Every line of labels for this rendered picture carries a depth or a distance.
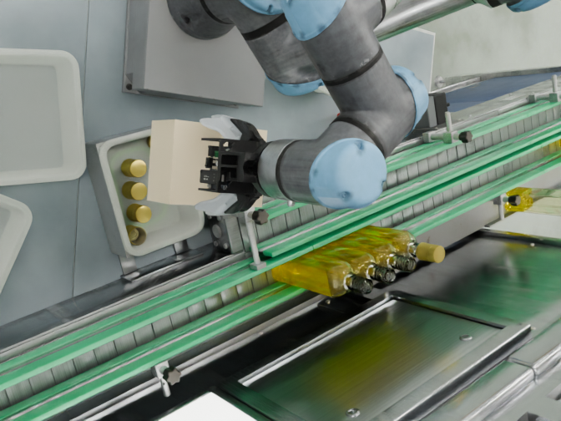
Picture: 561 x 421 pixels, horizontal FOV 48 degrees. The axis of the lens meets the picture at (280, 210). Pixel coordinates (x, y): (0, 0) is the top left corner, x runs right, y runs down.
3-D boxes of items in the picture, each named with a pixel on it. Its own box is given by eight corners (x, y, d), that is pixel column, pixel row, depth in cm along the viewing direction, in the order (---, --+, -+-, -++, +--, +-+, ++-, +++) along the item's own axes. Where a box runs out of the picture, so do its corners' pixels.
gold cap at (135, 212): (123, 206, 124) (133, 208, 120) (140, 200, 126) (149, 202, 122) (128, 223, 125) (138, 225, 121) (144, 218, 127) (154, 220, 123)
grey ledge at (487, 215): (336, 283, 157) (367, 292, 148) (329, 251, 155) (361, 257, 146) (548, 177, 209) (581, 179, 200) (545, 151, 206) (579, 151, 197)
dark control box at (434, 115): (406, 129, 172) (430, 128, 165) (401, 99, 170) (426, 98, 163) (426, 121, 176) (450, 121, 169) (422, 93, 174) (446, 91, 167)
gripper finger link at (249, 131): (234, 109, 90) (260, 144, 85) (243, 110, 91) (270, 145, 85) (222, 137, 92) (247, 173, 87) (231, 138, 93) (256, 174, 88)
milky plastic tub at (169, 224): (111, 254, 125) (128, 261, 118) (80, 143, 119) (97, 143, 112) (187, 225, 134) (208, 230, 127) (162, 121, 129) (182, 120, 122)
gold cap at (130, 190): (118, 184, 123) (128, 185, 119) (135, 178, 125) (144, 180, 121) (124, 201, 124) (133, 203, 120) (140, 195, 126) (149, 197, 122)
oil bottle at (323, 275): (273, 281, 133) (341, 301, 116) (267, 256, 132) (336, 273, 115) (293, 271, 136) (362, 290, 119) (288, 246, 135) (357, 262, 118)
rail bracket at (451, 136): (420, 144, 157) (465, 144, 146) (416, 114, 155) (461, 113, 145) (431, 139, 159) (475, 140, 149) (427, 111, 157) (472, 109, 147)
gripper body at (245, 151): (199, 135, 86) (247, 135, 76) (252, 140, 91) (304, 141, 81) (195, 192, 86) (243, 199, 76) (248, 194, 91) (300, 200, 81)
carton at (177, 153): (151, 120, 95) (174, 119, 89) (240, 130, 105) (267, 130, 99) (147, 200, 96) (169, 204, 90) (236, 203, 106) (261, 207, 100)
